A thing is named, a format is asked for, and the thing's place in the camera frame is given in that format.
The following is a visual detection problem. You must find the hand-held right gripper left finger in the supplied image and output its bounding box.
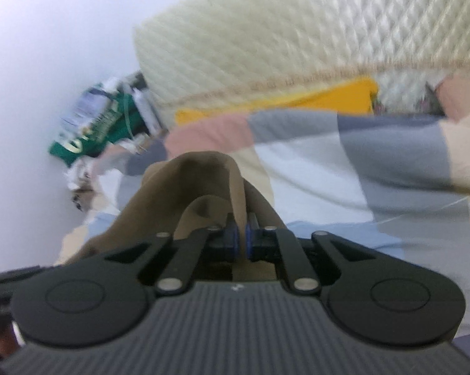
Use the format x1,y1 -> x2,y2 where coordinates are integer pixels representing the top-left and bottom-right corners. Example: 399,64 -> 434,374
63,213 -> 242,296

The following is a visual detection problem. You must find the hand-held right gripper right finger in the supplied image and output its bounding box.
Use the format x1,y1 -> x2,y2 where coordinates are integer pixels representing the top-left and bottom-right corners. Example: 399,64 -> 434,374
244,212 -> 423,296

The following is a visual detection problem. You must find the brown hoodie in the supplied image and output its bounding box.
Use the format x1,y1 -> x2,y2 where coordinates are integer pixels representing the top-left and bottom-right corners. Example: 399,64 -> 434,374
64,152 -> 286,283

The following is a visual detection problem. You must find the checkered patchwork quilt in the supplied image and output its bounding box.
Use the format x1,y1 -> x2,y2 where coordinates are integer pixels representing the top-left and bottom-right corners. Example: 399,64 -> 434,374
54,74 -> 470,339

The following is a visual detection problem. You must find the yellow pillow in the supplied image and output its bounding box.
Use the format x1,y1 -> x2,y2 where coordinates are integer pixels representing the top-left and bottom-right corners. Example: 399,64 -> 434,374
174,77 -> 378,126

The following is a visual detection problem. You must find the white crumpled cloth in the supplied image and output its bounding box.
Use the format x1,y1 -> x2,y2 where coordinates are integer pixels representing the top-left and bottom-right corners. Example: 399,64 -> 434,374
64,156 -> 103,192

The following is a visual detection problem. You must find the white plastic bottle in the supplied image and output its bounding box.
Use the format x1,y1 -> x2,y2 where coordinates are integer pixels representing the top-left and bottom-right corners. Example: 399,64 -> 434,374
131,85 -> 167,138

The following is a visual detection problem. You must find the green bag pile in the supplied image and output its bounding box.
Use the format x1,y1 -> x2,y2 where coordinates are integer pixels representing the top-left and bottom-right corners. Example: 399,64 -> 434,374
49,93 -> 150,165

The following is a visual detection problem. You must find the pale plastic package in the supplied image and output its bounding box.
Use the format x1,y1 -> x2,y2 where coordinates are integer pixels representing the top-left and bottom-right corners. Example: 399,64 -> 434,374
58,82 -> 119,138

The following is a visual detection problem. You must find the cream quilted headboard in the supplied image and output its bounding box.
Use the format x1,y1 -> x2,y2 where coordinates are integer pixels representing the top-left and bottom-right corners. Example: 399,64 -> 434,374
133,0 -> 470,128

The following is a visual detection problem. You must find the black wall panel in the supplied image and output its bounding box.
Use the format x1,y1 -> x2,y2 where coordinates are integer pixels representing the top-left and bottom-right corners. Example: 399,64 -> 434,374
121,71 -> 146,91

